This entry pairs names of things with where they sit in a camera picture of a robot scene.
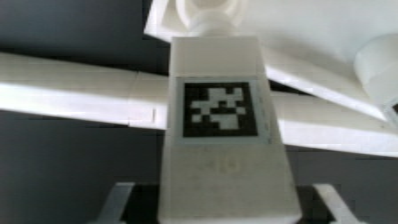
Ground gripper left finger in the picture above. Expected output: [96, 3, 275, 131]
[94, 182, 135, 224]

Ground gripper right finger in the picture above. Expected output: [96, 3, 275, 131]
[312, 184, 368, 224]

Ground white table leg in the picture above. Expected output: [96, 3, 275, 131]
[353, 34, 398, 126]
[158, 10, 302, 224]

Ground white square table top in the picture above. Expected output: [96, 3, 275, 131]
[144, 0, 398, 127]

